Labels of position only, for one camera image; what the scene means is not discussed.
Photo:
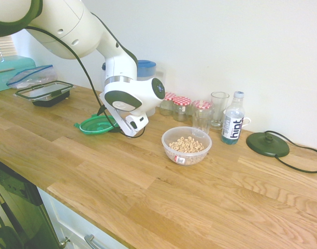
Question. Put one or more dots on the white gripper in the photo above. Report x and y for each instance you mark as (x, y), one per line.
(119, 122)

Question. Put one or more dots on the green round container lid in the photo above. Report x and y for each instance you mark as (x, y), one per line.
(92, 127)

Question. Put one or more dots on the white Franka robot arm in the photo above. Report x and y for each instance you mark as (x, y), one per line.
(70, 26)

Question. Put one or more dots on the glass jar red checkered lid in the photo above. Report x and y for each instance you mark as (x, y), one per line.
(202, 104)
(166, 105)
(181, 109)

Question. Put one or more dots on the clear pitcher with blue lid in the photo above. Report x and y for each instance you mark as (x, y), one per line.
(145, 68)

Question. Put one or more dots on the rectangular container green-rimmed lid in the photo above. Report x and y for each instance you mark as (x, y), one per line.
(44, 93)

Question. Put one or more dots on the clear plastic cereal bowl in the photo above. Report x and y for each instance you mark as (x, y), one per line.
(187, 147)

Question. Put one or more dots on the clear zip bag blue seal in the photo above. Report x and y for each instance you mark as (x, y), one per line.
(31, 76)

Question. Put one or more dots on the ribbed clear glass tumbler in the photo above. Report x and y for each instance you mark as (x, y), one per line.
(202, 124)

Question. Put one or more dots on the teal bread box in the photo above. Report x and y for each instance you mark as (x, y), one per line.
(8, 70)

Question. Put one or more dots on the tall clear drinking glass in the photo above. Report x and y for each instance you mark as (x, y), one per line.
(220, 109)

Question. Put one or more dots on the stainless steel dishwasher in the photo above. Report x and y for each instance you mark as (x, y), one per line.
(18, 202)

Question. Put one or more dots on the hint water bottle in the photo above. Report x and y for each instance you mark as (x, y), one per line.
(233, 124)

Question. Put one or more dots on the white window blinds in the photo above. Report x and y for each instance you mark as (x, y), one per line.
(3, 46)

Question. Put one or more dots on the silver cabinet knob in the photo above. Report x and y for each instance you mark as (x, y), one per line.
(63, 242)

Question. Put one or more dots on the white mug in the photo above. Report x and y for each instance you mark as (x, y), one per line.
(247, 121)

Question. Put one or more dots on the dark round kettle base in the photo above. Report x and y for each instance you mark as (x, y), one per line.
(267, 145)

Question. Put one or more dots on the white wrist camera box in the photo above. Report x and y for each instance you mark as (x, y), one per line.
(139, 123)

